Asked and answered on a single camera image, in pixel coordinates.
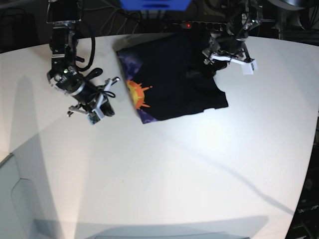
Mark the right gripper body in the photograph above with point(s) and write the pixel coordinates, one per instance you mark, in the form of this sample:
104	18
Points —
93	101

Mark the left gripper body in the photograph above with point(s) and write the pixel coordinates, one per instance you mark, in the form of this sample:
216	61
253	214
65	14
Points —
222	51

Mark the black T-shirt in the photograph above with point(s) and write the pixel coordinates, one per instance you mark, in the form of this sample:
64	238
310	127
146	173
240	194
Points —
167	78

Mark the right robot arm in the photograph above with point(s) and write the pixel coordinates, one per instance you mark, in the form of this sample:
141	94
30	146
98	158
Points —
65	75

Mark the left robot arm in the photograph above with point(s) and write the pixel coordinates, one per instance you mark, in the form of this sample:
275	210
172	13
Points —
241	16

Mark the black power strip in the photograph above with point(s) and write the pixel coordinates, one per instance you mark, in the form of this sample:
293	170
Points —
215	27

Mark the blue box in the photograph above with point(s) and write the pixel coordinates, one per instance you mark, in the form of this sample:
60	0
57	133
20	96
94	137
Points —
175	5

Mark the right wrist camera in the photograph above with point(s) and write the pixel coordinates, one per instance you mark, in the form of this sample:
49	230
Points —
93	118

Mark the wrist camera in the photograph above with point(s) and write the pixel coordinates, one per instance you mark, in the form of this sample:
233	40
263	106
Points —
93	118
248	68

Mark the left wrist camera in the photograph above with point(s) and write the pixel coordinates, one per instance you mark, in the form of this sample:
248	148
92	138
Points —
248	68

